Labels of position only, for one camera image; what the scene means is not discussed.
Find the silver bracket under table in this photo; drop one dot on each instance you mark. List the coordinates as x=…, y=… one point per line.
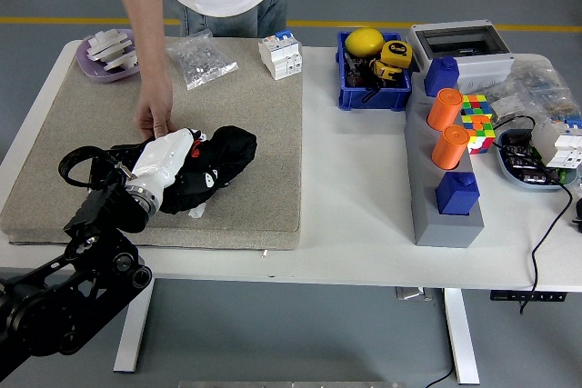
x=409, y=293

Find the yellow ball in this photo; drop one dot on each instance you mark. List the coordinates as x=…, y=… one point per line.
x=364, y=42

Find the white plastic strips stack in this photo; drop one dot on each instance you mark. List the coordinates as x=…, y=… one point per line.
x=107, y=42

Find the blue plastic bin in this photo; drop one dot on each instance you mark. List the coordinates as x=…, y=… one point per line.
x=373, y=97

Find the yellow black tape measure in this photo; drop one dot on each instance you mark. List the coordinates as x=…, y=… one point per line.
x=395, y=54

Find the grey block base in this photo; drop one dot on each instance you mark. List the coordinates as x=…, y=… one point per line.
x=448, y=231

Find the small yellow black tool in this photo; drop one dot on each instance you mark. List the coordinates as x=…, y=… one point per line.
x=385, y=71

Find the black electronic parts pile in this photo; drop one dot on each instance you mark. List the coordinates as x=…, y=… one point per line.
x=523, y=158

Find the white table leg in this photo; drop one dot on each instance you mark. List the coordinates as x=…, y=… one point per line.
x=132, y=338
x=459, y=338

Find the clear bag of screws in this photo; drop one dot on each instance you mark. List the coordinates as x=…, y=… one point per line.
x=200, y=61

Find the black table control panel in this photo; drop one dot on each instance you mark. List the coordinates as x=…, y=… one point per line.
x=504, y=296

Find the black hand tool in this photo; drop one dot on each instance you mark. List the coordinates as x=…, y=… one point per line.
x=354, y=72

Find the grey-brown mat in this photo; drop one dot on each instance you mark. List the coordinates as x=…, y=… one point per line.
x=254, y=156

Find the grey distribution box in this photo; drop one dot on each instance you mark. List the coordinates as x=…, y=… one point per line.
x=482, y=65

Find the person's right hand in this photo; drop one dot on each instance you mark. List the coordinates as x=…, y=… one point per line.
x=154, y=108

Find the white circuit breaker blue switch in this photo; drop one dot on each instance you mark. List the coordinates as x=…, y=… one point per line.
x=279, y=58

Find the clear bag of components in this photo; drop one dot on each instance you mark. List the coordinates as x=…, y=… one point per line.
x=536, y=88

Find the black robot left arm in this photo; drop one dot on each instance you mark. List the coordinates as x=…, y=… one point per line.
x=91, y=265

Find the blue block with knob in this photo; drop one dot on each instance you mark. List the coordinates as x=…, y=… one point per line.
x=454, y=197
x=440, y=76

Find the orange cylinder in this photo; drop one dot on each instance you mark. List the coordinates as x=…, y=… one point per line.
x=443, y=111
x=448, y=147

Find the person's right forearm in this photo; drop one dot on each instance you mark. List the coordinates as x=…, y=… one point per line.
x=143, y=29

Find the light blue bowl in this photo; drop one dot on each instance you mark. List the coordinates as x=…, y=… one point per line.
x=511, y=177

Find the purple plastic tray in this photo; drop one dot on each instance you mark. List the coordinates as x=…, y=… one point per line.
x=91, y=71

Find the white circuit breaker row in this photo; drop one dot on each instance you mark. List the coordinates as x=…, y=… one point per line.
x=559, y=147

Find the white plastic bracket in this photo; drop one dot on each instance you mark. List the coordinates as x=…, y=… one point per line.
x=127, y=60

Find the black plug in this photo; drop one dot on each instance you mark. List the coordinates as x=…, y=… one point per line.
x=578, y=213

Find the colourful puzzle cube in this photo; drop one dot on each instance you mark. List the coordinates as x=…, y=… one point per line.
x=477, y=133

